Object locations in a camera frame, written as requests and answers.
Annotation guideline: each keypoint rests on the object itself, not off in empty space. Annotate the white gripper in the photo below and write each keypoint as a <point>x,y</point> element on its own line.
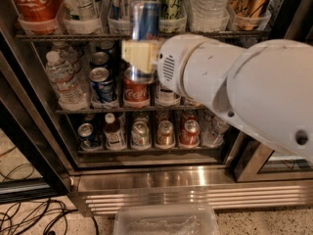
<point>171,66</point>

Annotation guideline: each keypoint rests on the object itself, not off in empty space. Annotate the blue silver redbull can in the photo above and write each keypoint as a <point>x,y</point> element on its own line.
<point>144,20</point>

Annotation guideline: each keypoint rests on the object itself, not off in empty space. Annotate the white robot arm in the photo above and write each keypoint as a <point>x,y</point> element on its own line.
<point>266,90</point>

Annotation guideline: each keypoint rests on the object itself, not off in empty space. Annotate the red coca-cola can middle front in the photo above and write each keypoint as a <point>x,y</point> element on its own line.
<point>135,92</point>

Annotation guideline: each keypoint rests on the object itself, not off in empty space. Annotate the blue pepsi can behind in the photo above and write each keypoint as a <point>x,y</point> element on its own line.
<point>99,60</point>

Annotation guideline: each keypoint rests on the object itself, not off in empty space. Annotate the blue pepsi can front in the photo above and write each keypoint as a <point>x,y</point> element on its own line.
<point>102,83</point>

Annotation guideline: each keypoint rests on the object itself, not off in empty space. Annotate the green lacroix can top shelf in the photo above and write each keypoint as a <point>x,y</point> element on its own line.
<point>171,9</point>

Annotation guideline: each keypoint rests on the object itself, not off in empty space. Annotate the green white can top shelf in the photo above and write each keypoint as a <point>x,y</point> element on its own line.
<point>80,10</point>

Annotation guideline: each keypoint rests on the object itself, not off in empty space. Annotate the silver red can bottom shelf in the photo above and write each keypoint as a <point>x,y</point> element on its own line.
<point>164,133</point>

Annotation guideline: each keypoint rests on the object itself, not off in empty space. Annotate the silver green can bottom shelf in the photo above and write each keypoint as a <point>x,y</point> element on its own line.
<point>140,134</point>

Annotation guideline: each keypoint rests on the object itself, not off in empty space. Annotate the clear water bottle middle shelf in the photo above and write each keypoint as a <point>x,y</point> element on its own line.
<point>62,77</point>

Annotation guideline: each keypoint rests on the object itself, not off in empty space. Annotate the clear water bottle top shelf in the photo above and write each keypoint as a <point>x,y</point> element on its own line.
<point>210,15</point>

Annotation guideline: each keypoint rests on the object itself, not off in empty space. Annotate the brown tea bottle bottom shelf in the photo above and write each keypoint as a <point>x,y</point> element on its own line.
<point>113,132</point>

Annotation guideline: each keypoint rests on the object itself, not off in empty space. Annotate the blue pepsi can bottom shelf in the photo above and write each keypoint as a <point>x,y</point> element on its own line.
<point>88,136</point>

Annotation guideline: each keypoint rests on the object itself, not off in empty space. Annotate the red coca-cola can top shelf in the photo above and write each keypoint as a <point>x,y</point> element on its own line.
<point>38,16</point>

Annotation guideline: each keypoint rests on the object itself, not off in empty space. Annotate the orange lacroix can top shelf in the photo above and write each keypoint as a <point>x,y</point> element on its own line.
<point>248,15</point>

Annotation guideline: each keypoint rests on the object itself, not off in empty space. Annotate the stainless fridge vent grille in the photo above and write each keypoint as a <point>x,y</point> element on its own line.
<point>219,199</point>

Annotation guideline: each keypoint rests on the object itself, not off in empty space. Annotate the glass fridge door right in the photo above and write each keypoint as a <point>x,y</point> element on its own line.
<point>256,162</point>

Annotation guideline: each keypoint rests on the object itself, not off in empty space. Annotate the glass fridge door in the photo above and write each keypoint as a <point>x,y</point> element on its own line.
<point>29,166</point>
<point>256,162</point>

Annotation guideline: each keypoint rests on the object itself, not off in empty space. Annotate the glass fridge door left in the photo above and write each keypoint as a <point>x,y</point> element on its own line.
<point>29,166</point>

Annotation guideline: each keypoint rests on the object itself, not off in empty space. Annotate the clear plastic bin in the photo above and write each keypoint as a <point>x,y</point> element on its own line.
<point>173,219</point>

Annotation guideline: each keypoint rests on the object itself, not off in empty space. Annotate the middle wire shelf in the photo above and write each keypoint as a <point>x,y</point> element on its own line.
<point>59,110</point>

